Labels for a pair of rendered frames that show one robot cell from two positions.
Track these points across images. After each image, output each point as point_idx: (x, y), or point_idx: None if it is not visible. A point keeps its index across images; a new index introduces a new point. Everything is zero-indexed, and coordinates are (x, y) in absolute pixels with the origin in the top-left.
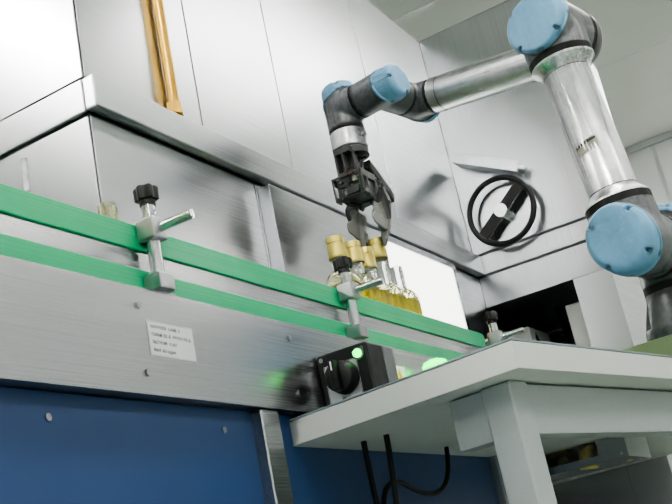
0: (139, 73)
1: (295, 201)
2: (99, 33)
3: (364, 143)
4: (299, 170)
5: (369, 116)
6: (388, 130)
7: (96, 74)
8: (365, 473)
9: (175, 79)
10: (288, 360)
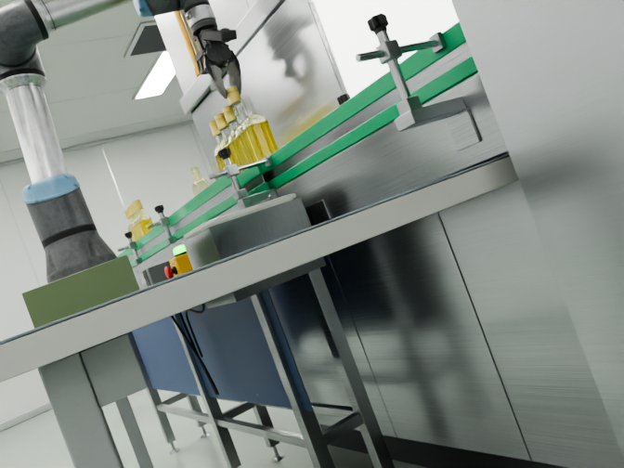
0: (190, 65)
1: (243, 57)
2: (178, 66)
3: (190, 27)
4: (252, 3)
5: (177, 6)
6: None
7: (185, 90)
8: None
9: (190, 56)
10: None
